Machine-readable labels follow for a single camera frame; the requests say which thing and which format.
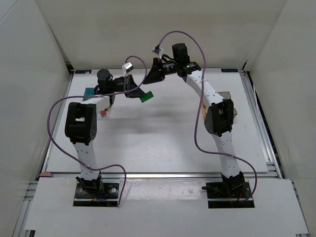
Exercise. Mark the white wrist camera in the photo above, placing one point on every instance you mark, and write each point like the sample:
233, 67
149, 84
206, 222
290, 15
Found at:
158, 51
127, 67

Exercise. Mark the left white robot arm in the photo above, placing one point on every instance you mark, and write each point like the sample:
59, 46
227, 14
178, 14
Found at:
81, 123

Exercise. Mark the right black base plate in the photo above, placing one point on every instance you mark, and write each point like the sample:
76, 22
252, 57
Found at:
220, 197

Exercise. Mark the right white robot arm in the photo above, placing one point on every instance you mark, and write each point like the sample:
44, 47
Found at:
219, 116

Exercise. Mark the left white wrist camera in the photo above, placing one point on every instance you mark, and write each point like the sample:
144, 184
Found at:
127, 67

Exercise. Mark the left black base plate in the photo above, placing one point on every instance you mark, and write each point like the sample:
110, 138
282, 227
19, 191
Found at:
106, 196

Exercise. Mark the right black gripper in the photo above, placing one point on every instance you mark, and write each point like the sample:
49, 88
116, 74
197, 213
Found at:
160, 68

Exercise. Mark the clear transparent container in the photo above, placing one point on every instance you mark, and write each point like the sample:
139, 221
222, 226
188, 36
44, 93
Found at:
108, 113

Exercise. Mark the blue container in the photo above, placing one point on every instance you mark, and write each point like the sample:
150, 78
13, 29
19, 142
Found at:
89, 91

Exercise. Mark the smoky grey transparent container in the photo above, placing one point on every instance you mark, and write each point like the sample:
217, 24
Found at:
227, 96

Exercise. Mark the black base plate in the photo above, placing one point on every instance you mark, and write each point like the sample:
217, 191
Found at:
220, 197
106, 196

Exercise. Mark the amber transparent container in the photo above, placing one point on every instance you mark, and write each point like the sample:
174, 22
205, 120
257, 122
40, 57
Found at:
204, 110

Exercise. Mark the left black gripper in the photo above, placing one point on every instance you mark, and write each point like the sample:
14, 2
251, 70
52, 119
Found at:
126, 85

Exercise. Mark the aluminium table frame rail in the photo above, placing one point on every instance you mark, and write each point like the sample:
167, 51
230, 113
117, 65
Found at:
262, 128

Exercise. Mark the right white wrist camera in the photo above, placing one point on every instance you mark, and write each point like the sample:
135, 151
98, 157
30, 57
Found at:
158, 51

